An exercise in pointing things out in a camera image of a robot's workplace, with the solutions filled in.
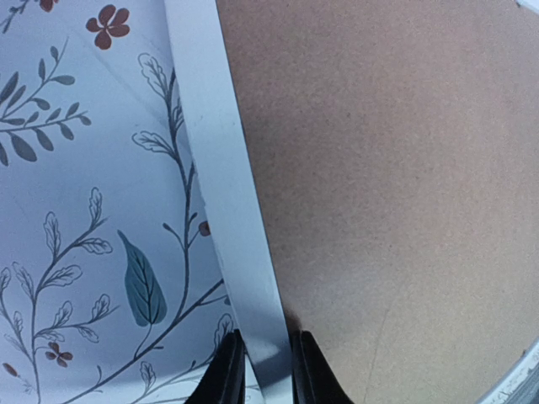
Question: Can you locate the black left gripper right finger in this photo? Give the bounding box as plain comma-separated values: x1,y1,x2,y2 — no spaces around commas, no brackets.
291,331,352,404

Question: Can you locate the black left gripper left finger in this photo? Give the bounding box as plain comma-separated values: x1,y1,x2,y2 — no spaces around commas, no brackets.
191,332,245,404

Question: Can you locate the white picture frame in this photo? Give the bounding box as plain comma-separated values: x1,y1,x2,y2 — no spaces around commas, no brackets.
162,0,539,404

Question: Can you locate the brown frame backing board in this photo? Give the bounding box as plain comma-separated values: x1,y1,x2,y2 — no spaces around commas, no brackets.
214,0,539,404

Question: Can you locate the floral patterned table mat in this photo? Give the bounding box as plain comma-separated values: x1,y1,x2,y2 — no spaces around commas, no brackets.
1,1,236,403

